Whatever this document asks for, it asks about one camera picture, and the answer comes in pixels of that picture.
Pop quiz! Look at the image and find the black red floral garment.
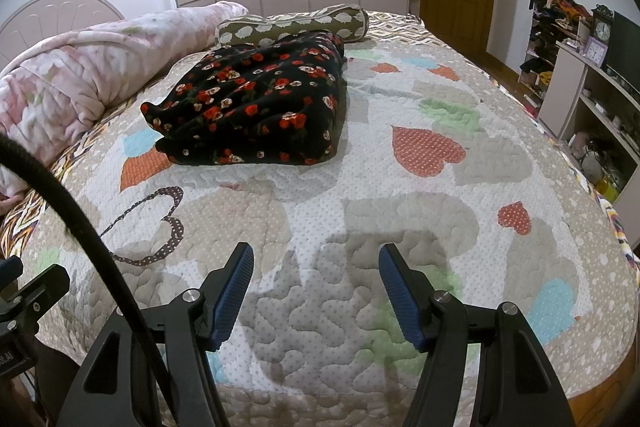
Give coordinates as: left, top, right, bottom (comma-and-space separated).
140, 30, 345, 166

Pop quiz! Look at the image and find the cluttered clothes rack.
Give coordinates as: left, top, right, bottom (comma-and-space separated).
518, 0, 592, 109

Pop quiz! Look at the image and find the geometric patterned blanket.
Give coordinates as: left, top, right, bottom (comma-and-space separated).
1, 104, 127, 259

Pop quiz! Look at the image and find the quilted heart patchwork bedspread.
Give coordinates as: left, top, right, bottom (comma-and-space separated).
62, 12, 638, 426

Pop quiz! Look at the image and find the pink floral comforter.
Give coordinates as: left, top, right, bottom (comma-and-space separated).
0, 0, 249, 200

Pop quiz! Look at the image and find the white shelf unit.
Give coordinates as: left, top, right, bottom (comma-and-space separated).
537, 43, 639, 248

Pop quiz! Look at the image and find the olive white-spotted bolster pillow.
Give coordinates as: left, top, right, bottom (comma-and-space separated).
218, 4, 369, 46

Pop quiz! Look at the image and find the pink headboard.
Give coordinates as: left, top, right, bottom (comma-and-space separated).
0, 0, 122, 67

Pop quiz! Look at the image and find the pink small desk clock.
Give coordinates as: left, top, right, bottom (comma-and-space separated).
582, 36, 608, 67

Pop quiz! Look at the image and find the black television screen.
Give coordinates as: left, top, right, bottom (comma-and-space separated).
606, 12, 640, 88

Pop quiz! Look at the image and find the dark mantel clock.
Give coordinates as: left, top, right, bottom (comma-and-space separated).
591, 4, 614, 46

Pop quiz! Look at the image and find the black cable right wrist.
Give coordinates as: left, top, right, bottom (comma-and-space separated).
0, 133, 177, 423

